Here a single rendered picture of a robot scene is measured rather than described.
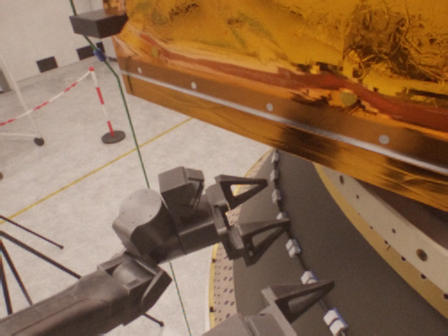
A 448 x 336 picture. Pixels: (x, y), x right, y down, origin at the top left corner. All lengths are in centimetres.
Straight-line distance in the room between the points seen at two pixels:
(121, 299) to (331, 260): 35
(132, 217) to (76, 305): 11
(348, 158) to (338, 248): 21
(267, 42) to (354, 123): 14
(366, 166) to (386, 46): 16
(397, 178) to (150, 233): 30
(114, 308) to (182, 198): 15
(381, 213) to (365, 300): 16
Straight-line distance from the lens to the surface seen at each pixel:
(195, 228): 46
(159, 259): 50
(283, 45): 37
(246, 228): 44
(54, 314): 43
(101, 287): 46
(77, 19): 67
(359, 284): 58
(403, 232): 46
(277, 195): 80
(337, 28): 33
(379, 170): 43
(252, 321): 29
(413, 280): 53
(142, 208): 44
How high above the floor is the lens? 201
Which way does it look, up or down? 35 degrees down
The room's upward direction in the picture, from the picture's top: 6 degrees counter-clockwise
